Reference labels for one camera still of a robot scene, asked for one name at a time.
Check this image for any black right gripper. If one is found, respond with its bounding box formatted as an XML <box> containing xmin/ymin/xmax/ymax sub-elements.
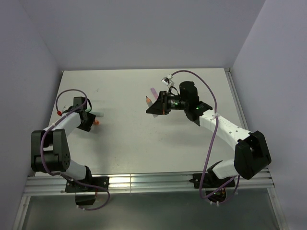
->
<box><xmin>146</xmin><ymin>91</ymin><xmax>189</xmax><ymax>115</ymax></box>

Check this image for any purple pen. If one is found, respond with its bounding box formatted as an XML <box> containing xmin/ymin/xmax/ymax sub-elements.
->
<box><xmin>150</xmin><ymin>88</ymin><xmax>159</xmax><ymax>100</ymax></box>

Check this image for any clear orange pen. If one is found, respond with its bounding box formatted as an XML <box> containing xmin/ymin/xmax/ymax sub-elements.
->
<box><xmin>146</xmin><ymin>96</ymin><xmax>158</xmax><ymax>118</ymax></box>

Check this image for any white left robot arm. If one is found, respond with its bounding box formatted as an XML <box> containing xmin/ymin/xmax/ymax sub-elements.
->
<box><xmin>31</xmin><ymin>96</ymin><xmax>109</xmax><ymax>193</ymax></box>

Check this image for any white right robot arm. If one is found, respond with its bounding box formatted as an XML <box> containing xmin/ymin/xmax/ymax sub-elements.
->
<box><xmin>146</xmin><ymin>81</ymin><xmax>272</xmax><ymax>188</ymax></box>

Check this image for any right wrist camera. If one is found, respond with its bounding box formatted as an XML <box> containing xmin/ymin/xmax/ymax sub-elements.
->
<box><xmin>161</xmin><ymin>74</ymin><xmax>174</xmax><ymax>87</ymax></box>

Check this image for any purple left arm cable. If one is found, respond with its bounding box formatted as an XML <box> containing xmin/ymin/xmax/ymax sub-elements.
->
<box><xmin>40</xmin><ymin>89</ymin><xmax>111</xmax><ymax>211</ymax></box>

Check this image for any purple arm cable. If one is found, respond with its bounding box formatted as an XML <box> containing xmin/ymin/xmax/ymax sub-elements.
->
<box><xmin>40</xmin><ymin>89</ymin><xmax>111</xmax><ymax>211</ymax></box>
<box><xmin>171</xmin><ymin>69</ymin><xmax>240</xmax><ymax>204</ymax></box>

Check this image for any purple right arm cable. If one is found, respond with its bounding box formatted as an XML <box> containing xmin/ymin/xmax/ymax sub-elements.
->
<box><xmin>171</xmin><ymin>69</ymin><xmax>240</xmax><ymax>204</ymax></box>

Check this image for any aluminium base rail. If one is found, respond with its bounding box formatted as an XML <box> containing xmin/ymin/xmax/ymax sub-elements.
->
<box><xmin>23</xmin><ymin>169</ymin><xmax>274</xmax><ymax>196</ymax></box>

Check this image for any aluminium side rail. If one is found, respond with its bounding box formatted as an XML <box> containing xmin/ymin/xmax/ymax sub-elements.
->
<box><xmin>225</xmin><ymin>68</ymin><xmax>289</xmax><ymax>230</ymax></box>

